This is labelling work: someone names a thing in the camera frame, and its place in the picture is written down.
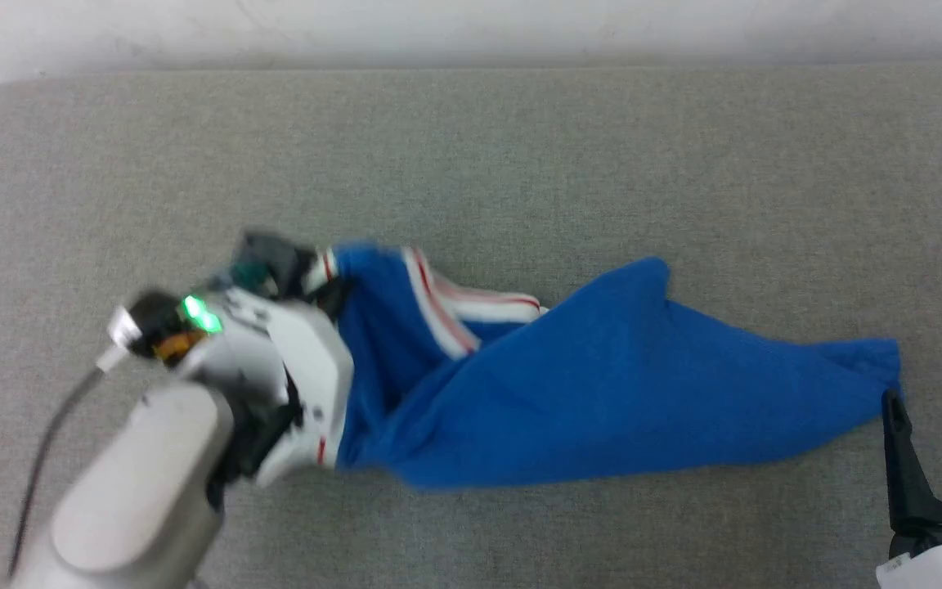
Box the grey fabric sofa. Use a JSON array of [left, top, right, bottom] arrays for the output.
[[0, 64, 942, 589]]

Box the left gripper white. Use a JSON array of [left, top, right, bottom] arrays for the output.
[[107, 286, 355, 489]]

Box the left cable with teal plug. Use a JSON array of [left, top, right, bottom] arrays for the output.
[[9, 344, 132, 582]]

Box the blue garment with red-white trim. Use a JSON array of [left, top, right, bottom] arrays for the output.
[[320, 241, 904, 492]]

